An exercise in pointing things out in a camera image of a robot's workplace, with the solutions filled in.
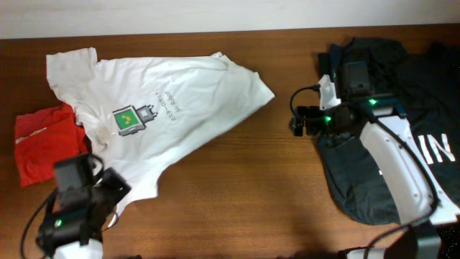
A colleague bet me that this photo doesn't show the white printed t-shirt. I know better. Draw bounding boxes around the white printed t-shirt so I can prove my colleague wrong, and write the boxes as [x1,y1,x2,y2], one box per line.
[46,47,274,214]

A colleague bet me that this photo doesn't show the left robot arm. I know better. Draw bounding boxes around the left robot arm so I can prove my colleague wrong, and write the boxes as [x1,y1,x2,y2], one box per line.
[36,153,131,258]

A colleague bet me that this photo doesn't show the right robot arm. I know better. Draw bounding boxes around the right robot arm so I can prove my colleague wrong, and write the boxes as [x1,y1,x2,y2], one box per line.
[290,60,459,259]

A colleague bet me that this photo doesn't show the folded red t-shirt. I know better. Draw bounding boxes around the folded red t-shirt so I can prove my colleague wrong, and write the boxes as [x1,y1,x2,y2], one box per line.
[14,103,88,187]

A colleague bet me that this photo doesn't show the dark lettered t-shirt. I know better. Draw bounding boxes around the dark lettered t-shirt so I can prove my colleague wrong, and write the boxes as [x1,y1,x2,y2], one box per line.
[316,38,459,225]

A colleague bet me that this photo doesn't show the left black cable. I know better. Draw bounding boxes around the left black cable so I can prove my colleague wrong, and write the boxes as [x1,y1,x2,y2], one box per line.
[20,154,105,259]

